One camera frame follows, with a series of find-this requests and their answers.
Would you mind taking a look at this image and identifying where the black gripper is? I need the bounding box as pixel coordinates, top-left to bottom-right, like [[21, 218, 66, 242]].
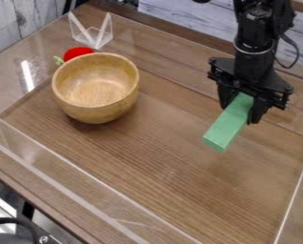
[[206, 56, 293, 125]]

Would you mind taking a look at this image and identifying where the green rectangular block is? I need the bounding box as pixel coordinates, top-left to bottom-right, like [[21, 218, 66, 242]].
[[202, 93, 253, 153]]

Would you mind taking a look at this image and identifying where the brown wooden bowl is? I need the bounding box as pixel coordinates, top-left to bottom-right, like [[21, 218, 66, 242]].
[[50, 52, 140, 124]]

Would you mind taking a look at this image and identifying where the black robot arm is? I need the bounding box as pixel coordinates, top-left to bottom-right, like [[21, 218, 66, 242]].
[[206, 0, 294, 124]]

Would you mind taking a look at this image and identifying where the red plush tomato toy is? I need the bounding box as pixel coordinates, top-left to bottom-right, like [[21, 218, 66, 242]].
[[53, 47, 94, 66]]

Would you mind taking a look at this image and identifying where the clear acrylic corner bracket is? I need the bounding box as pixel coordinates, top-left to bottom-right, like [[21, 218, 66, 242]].
[[68, 12, 113, 50]]

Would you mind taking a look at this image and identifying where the black table leg bracket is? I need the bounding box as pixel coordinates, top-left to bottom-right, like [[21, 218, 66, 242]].
[[15, 202, 61, 244]]

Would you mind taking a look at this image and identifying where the black cable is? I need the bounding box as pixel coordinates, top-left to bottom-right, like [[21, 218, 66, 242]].
[[0, 216, 37, 244]]

